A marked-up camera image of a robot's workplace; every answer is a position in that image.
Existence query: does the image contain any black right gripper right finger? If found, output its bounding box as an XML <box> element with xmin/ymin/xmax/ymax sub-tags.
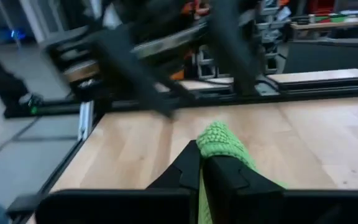
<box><xmin>202</xmin><ymin>154</ymin><xmax>287</xmax><ymax>224</ymax></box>

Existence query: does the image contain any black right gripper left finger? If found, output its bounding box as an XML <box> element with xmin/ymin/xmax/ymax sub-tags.
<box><xmin>146</xmin><ymin>139</ymin><xmax>203</xmax><ymax>191</ymax></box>

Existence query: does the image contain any bright green microfiber towel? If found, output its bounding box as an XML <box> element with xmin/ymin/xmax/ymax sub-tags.
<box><xmin>195</xmin><ymin>120</ymin><xmax>289</xmax><ymax>224</ymax></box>

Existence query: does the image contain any wooden background table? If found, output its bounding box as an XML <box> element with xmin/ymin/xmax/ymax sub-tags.
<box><xmin>290</xmin><ymin>12</ymin><xmax>358</xmax><ymax>40</ymax></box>

